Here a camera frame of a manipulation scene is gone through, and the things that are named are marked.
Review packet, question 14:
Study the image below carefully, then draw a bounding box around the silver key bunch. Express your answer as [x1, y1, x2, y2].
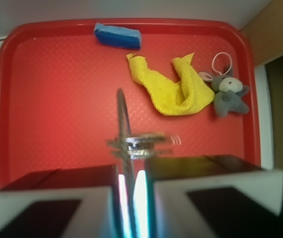
[106, 89, 181, 197]

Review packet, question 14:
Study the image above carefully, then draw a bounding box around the grey plush mouse toy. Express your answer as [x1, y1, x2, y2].
[199, 52, 250, 118]

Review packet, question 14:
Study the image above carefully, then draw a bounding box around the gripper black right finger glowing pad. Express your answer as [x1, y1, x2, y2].
[144, 156, 283, 238]

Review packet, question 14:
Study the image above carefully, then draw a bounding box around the blue sponge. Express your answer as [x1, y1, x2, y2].
[93, 23, 142, 50]

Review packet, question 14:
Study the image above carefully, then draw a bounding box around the red plastic tray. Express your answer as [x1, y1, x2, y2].
[0, 19, 261, 189]

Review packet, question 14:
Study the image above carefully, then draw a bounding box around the yellow cloth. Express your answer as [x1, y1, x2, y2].
[126, 53, 215, 116]

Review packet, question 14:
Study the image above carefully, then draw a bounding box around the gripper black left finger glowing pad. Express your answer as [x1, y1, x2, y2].
[0, 165, 126, 238]

